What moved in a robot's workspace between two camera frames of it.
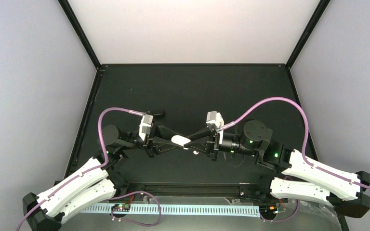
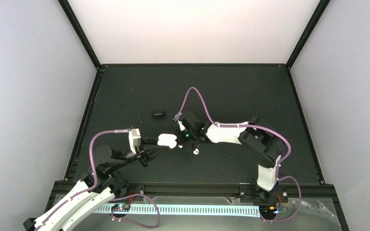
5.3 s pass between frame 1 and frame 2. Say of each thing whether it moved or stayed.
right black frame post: stayed
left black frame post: stayed
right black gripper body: moved
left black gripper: moved
